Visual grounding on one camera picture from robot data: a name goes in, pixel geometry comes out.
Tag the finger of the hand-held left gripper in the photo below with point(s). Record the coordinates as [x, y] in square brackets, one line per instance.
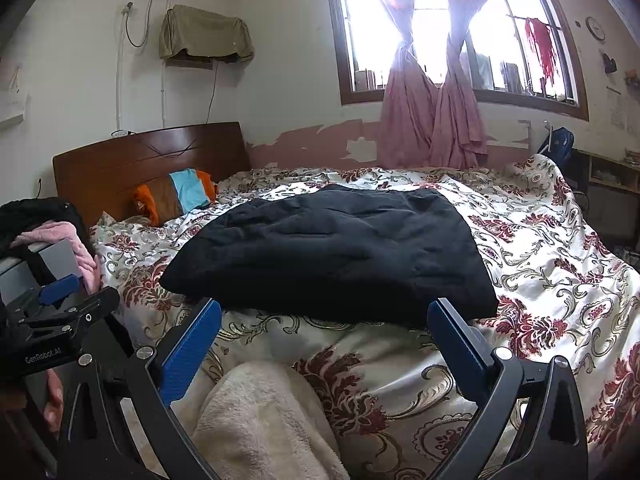
[60, 290]
[95, 305]

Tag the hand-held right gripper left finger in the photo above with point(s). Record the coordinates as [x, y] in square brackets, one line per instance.
[190, 355]

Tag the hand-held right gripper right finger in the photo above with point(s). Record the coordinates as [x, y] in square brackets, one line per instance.
[460, 345]

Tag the dark navy padded jacket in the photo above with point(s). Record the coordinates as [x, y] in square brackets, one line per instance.
[325, 255]

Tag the person's left hand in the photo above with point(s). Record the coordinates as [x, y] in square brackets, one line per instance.
[52, 405]

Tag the grey cabinet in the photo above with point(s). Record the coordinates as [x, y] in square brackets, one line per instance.
[57, 257]

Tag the pink fleece cloth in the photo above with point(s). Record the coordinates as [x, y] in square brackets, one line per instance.
[85, 260]

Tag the cream fleece blanket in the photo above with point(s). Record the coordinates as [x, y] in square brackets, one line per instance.
[260, 420]

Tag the floral satin bedspread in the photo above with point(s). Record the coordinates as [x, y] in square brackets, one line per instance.
[540, 260]

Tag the wooden bed headboard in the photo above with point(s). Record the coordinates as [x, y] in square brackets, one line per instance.
[125, 160]

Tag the orange brown blue striped pillow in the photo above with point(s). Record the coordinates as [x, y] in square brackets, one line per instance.
[185, 190]

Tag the white power strip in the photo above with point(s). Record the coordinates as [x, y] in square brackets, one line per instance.
[120, 134]

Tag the blue backpack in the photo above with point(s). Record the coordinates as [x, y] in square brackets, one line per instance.
[560, 145]

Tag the pink window curtain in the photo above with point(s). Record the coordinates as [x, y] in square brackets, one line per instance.
[457, 120]
[405, 110]

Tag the wooden storage shelf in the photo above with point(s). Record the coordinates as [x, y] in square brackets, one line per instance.
[610, 170]

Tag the olive cloth cover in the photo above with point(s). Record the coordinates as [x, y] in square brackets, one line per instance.
[205, 30]

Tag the red hanging garment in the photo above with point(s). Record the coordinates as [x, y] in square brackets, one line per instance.
[540, 45]

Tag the white wall pipe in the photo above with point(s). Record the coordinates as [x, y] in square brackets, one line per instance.
[120, 85]

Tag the dark wall shelf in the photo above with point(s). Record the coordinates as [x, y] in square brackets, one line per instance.
[185, 62]

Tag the round wall clock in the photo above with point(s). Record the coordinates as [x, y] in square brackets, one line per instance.
[595, 28]

